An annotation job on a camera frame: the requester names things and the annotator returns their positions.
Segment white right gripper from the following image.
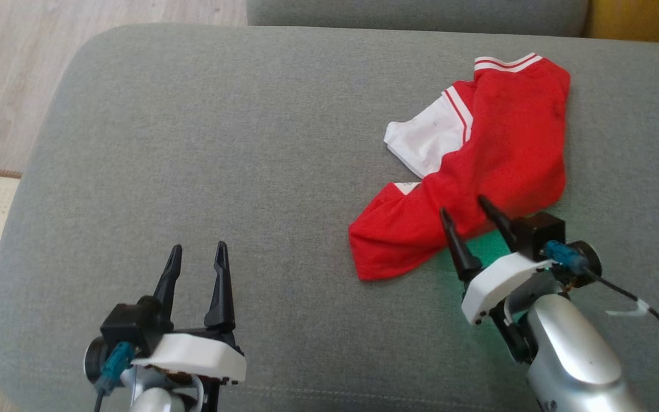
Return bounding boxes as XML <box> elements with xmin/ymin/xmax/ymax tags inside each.
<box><xmin>439</xmin><ymin>195</ymin><xmax>553</xmax><ymax>327</ymax></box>

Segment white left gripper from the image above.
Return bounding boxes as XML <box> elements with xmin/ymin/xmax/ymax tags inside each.
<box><xmin>146</xmin><ymin>240</ymin><xmax>248</xmax><ymax>386</ymax></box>

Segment red jersey with white sleeves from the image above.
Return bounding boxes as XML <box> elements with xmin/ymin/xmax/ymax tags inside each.
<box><xmin>348</xmin><ymin>53</ymin><xmax>572</xmax><ymax>283</ymax></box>

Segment grey sofa seat cushion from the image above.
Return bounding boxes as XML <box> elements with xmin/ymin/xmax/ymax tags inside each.
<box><xmin>0</xmin><ymin>23</ymin><xmax>659</xmax><ymax>412</ymax></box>

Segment grey sofa back cushion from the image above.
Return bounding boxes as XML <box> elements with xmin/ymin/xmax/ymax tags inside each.
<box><xmin>246</xmin><ymin>0</ymin><xmax>591</xmax><ymax>38</ymax></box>

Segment yellow furniture piece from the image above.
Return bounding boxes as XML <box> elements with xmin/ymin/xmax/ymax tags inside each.
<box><xmin>585</xmin><ymin>0</ymin><xmax>659</xmax><ymax>46</ymax></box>

